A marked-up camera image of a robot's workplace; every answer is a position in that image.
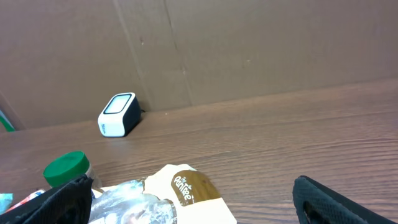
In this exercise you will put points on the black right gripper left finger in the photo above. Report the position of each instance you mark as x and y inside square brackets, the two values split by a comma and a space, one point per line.
[67, 203]

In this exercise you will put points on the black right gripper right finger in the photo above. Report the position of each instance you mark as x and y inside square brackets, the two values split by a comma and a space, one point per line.
[318, 204]

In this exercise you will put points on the green lid jar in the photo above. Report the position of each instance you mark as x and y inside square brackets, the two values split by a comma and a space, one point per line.
[68, 167]

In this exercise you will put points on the orange tissue pack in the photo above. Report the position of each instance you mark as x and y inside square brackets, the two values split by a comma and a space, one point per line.
[27, 199]

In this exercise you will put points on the teal snack packet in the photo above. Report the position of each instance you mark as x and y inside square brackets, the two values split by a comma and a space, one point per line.
[5, 202]

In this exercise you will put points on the beige Pantree snack bag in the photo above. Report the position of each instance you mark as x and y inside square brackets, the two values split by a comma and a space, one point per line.
[176, 194]

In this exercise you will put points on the white barcode scanner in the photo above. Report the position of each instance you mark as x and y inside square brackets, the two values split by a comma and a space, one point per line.
[120, 115]

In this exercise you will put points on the green pole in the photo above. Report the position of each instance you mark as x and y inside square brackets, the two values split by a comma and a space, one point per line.
[6, 123]

